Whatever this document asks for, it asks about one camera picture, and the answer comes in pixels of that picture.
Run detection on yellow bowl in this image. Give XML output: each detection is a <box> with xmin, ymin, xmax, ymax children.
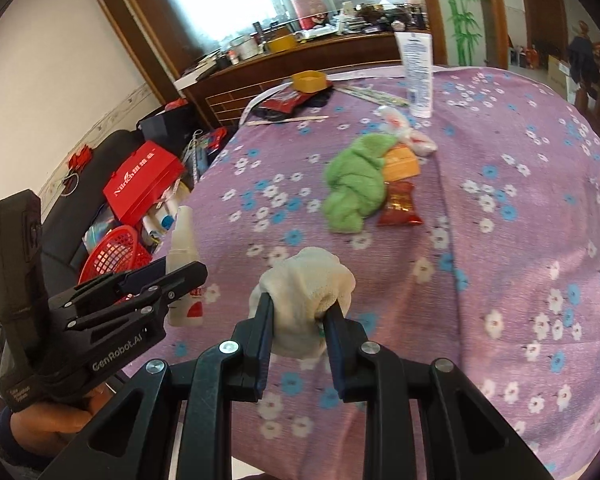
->
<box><xmin>290</xmin><ymin>70</ymin><xmax>328</xmax><ymax>94</ymax></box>

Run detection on green bamboo wall sticker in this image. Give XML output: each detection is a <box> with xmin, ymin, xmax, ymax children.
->
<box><xmin>436</xmin><ymin>0</ymin><xmax>482</xmax><ymax>67</ymax></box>

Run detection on red plastic basket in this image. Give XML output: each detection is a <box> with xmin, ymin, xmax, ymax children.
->
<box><xmin>77</xmin><ymin>224</ymin><xmax>154</xmax><ymax>287</ymax></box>

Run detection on person's left hand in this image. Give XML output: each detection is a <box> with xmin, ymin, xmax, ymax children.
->
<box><xmin>11</xmin><ymin>385</ymin><xmax>113</xmax><ymax>436</ymax></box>

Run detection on white lotion tube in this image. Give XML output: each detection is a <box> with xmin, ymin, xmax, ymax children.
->
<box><xmin>393</xmin><ymin>31</ymin><xmax>435</xmax><ymax>119</ymax></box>

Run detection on black leather sofa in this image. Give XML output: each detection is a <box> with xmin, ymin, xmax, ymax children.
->
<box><xmin>30</xmin><ymin>127</ymin><xmax>191</xmax><ymax>286</ymax></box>

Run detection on paper-sleeved chopsticks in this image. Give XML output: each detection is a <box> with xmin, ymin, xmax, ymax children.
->
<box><xmin>344</xmin><ymin>84</ymin><xmax>410</xmax><ymax>107</ymax></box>

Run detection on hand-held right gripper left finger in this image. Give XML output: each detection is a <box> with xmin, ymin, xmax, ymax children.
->
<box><xmin>45</xmin><ymin>292</ymin><xmax>276</xmax><ymax>480</ymax></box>

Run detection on green towel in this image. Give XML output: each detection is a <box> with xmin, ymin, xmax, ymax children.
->
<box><xmin>321</xmin><ymin>134</ymin><xmax>387</xmax><ymax>234</ymax></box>

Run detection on dark jacket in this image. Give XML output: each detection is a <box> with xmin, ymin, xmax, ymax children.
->
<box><xmin>566</xmin><ymin>19</ymin><xmax>600</xmax><ymax>87</ymax></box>

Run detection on red gift box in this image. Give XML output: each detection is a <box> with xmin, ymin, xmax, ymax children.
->
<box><xmin>290</xmin><ymin>0</ymin><xmax>332</xmax><ymax>32</ymax></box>

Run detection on small orange box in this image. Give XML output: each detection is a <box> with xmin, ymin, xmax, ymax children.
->
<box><xmin>381</xmin><ymin>143</ymin><xmax>422</xmax><ymax>183</ymax></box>

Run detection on navy shopping bag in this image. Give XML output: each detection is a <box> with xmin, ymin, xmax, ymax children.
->
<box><xmin>136</xmin><ymin>104</ymin><xmax>202</xmax><ymax>147</ymax></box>

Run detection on dark red snack packet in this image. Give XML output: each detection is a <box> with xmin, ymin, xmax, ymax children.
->
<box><xmin>376</xmin><ymin>181</ymin><xmax>424</xmax><ymax>229</ymax></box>

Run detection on light wooden stick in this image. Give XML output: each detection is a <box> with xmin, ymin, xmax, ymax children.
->
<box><xmin>244</xmin><ymin>115</ymin><xmax>330</xmax><ymax>127</ymax></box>

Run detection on red foil bag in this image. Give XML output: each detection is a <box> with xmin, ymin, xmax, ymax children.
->
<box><xmin>259</xmin><ymin>89</ymin><xmax>307</xmax><ymax>112</ymax></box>

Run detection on white sock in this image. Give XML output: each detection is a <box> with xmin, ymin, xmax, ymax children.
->
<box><xmin>249</xmin><ymin>246</ymin><xmax>357</xmax><ymax>359</ymax></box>

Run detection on red shopping bag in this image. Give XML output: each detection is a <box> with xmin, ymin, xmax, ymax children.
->
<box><xmin>102</xmin><ymin>140</ymin><xmax>186</xmax><ymax>227</ymax></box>

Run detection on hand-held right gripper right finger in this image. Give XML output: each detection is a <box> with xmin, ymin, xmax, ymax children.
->
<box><xmin>322</xmin><ymin>305</ymin><xmax>553</xmax><ymax>480</ymax></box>

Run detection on clear red-print wrapper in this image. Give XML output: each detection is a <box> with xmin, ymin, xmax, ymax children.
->
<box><xmin>376</xmin><ymin>104</ymin><xmax>412</xmax><ymax>137</ymax></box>
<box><xmin>401</xmin><ymin>129</ymin><xmax>439</xmax><ymax>158</ymax></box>

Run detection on small white spray bottle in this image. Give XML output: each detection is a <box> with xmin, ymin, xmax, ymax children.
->
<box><xmin>165</xmin><ymin>205</ymin><xmax>209</xmax><ymax>329</ymax></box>

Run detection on white textured tin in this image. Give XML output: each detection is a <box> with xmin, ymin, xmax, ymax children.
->
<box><xmin>229</xmin><ymin>35</ymin><xmax>259</xmax><ymax>62</ymax></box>

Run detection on wooden door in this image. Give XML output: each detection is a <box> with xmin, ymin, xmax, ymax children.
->
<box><xmin>515</xmin><ymin>0</ymin><xmax>578</xmax><ymax>68</ymax></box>

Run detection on wooden counter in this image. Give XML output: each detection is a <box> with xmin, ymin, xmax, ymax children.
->
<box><xmin>176</xmin><ymin>29</ymin><xmax>407</xmax><ymax>129</ymax></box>

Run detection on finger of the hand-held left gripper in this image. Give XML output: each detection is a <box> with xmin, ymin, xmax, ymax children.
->
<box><xmin>72</xmin><ymin>260</ymin><xmax>170</xmax><ymax>306</ymax></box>
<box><xmin>47</xmin><ymin>261</ymin><xmax>208</xmax><ymax>333</ymax></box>

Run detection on red cloth decoration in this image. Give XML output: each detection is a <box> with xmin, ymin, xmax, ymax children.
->
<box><xmin>66</xmin><ymin>144</ymin><xmax>94</xmax><ymax>169</ymax></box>

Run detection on person's left forearm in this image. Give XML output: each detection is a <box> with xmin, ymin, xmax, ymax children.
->
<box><xmin>0</xmin><ymin>395</ymin><xmax>56</xmax><ymax>473</ymax></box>

